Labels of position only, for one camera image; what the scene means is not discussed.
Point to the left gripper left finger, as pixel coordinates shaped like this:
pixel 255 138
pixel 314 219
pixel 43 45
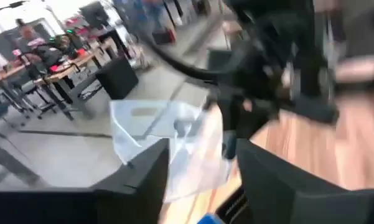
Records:
pixel 137 186

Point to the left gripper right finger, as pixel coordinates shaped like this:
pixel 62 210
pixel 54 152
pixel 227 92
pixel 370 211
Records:
pixel 283 199

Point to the black perforated plastic basket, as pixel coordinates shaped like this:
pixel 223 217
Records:
pixel 233 205

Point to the clear plastic basket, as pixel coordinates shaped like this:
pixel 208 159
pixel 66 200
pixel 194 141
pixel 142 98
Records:
pixel 189 161

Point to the blue perforated plastic basket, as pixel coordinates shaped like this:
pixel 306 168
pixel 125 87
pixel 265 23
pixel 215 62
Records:
pixel 210 219

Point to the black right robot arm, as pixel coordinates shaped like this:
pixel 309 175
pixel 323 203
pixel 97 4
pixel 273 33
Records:
pixel 277 46

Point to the black cube box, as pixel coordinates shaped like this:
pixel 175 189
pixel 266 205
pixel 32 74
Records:
pixel 118 77

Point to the wooden background table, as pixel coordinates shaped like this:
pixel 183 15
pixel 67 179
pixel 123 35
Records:
pixel 65 70

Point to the person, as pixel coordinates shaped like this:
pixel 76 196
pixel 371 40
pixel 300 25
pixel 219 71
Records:
pixel 26 35

